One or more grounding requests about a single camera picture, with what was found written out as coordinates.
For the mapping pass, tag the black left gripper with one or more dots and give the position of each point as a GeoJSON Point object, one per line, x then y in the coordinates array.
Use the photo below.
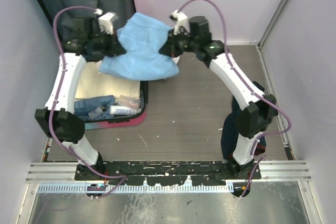
{"type": "Point", "coordinates": [114, 49]}

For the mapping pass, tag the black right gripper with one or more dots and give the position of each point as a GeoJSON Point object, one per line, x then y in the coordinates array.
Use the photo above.
{"type": "Point", "coordinates": [169, 48]}

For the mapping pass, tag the blue shirt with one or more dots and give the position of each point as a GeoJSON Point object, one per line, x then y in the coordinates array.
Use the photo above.
{"type": "Point", "coordinates": [142, 37]}

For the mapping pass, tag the beige cloth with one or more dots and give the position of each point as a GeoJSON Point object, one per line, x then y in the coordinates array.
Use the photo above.
{"type": "Point", "coordinates": [95, 84]}

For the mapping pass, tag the clear plastic cup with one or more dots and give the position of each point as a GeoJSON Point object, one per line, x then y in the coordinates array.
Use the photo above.
{"type": "Point", "coordinates": [129, 102]}

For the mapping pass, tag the white plastic bottle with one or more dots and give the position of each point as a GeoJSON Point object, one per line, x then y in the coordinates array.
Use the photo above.
{"type": "Point", "coordinates": [122, 110]}

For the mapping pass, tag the small clear vial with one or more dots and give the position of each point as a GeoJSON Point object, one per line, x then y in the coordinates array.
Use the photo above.
{"type": "Point", "coordinates": [97, 112]}

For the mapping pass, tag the dark blue patterned cloth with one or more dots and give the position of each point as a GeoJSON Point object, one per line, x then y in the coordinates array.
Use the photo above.
{"type": "Point", "coordinates": [84, 106]}

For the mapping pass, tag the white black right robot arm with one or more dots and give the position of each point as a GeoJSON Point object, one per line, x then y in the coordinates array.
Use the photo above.
{"type": "Point", "coordinates": [258, 109]}

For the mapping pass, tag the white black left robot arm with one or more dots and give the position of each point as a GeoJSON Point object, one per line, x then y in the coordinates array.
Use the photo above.
{"type": "Point", "coordinates": [57, 119]}

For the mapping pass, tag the navy garment with red trim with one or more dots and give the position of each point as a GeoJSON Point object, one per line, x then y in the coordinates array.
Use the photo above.
{"type": "Point", "coordinates": [229, 136]}

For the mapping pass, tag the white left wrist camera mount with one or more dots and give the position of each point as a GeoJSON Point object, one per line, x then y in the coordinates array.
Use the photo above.
{"type": "Point", "coordinates": [106, 20]}

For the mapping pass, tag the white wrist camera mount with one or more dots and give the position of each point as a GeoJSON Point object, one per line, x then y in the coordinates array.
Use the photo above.
{"type": "Point", "coordinates": [180, 20]}
{"type": "Point", "coordinates": [106, 20]}

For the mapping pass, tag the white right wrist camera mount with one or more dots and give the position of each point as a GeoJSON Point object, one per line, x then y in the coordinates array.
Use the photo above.
{"type": "Point", "coordinates": [180, 20]}

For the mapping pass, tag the aluminium corner post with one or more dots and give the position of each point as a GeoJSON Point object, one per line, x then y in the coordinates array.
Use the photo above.
{"type": "Point", "coordinates": [279, 10]}

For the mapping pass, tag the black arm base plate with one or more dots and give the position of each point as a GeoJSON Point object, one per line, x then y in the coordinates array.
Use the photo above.
{"type": "Point", "coordinates": [206, 173]}

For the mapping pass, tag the white slotted cable duct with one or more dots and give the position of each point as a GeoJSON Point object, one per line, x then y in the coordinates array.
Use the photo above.
{"type": "Point", "coordinates": [124, 189]}

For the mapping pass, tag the aluminium frame rail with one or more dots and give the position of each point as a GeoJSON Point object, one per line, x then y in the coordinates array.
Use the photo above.
{"type": "Point", "coordinates": [68, 171]}

